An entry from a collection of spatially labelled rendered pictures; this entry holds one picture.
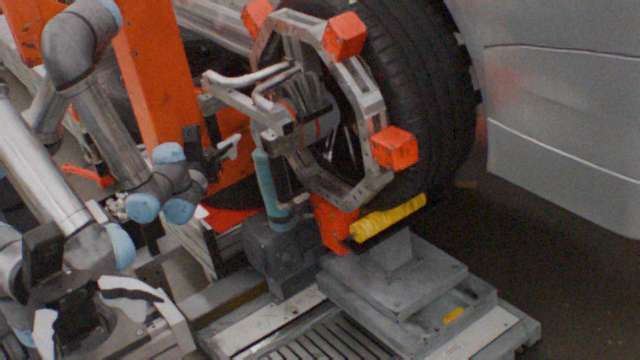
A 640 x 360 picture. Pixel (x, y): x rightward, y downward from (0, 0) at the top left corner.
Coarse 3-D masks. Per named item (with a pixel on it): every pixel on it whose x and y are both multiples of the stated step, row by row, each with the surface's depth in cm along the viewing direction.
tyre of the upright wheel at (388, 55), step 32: (288, 0) 196; (320, 0) 183; (352, 0) 179; (384, 0) 180; (416, 0) 182; (384, 32) 175; (416, 32) 177; (448, 32) 181; (384, 64) 173; (416, 64) 175; (448, 64) 179; (384, 96) 179; (416, 96) 175; (448, 96) 181; (416, 128) 177; (448, 128) 183; (320, 160) 223; (448, 160) 191; (384, 192) 199; (416, 192) 195
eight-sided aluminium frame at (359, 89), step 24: (264, 24) 195; (288, 24) 185; (312, 24) 183; (264, 48) 202; (336, 72) 176; (360, 72) 176; (264, 96) 216; (360, 96) 173; (360, 120) 176; (384, 120) 178; (312, 168) 219; (384, 168) 185; (336, 192) 207; (360, 192) 194
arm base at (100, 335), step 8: (96, 296) 140; (96, 304) 139; (104, 312) 141; (112, 312) 143; (112, 320) 142; (112, 328) 142; (96, 336) 138; (104, 336) 140; (88, 344) 137; (96, 344) 138; (64, 352) 137; (72, 352) 137; (80, 352) 137
